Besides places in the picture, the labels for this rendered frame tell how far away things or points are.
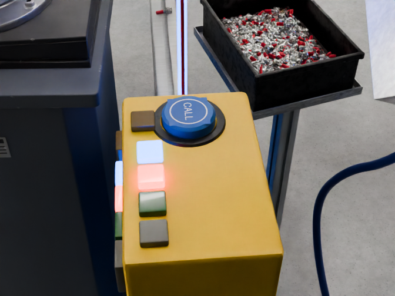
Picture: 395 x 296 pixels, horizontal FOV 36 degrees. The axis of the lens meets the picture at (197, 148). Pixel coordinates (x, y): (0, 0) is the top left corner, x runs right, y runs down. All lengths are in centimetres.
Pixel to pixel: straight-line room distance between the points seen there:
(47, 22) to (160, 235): 43
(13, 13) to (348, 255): 123
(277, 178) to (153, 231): 67
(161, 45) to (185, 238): 55
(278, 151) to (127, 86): 129
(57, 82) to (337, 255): 116
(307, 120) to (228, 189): 170
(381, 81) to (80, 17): 36
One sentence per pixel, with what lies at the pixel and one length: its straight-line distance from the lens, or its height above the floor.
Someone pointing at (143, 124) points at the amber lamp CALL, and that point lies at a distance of 45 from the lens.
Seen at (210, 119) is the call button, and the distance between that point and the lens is 44.
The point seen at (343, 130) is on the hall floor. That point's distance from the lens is 209.
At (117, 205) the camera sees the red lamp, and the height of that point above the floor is 106.
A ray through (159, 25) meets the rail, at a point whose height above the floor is 86.
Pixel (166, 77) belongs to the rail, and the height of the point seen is 86.
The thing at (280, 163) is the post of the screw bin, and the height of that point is 66.
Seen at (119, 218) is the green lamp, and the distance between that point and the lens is 41.
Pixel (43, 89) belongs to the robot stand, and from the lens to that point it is 73.
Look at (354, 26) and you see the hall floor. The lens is 261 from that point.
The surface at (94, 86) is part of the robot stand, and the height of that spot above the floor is 93.
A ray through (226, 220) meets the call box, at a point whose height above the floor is 107.
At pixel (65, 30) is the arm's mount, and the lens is 74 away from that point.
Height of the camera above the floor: 138
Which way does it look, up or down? 45 degrees down
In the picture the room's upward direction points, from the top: 1 degrees clockwise
